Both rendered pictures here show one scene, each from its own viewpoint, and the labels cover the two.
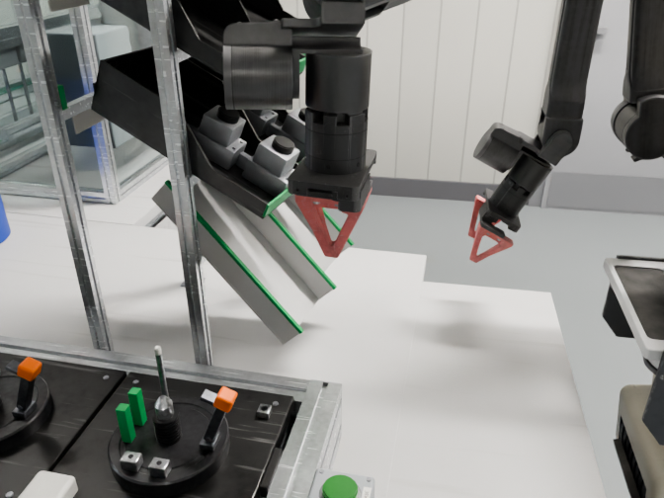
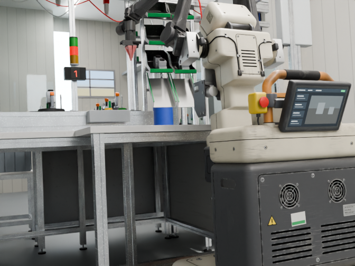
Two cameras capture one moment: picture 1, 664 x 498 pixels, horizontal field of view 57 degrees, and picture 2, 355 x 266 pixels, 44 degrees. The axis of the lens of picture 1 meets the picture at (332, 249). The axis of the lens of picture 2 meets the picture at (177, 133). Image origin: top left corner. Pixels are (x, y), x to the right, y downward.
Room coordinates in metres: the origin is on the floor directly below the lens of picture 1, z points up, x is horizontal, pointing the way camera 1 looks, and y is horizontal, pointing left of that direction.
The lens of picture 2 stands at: (-0.59, -2.01, 0.74)
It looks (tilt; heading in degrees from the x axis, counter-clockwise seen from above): 2 degrees up; 55
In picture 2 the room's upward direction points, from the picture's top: 3 degrees counter-clockwise
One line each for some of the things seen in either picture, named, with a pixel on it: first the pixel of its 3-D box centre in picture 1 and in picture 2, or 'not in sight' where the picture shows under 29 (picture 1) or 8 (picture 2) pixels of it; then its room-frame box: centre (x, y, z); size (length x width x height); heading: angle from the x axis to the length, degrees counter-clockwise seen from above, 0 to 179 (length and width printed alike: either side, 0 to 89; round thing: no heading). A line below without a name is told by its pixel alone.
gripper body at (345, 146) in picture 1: (335, 144); (130, 38); (0.54, 0.00, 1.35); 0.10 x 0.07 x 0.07; 167
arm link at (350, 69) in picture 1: (331, 77); (129, 27); (0.54, 0.00, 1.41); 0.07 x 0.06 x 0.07; 95
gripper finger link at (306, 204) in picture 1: (336, 209); (132, 51); (0.55, 0.00, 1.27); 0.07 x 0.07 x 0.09; 77
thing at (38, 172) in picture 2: not in sight; (162, 186); (1.55, 1.32, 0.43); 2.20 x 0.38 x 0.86; 168
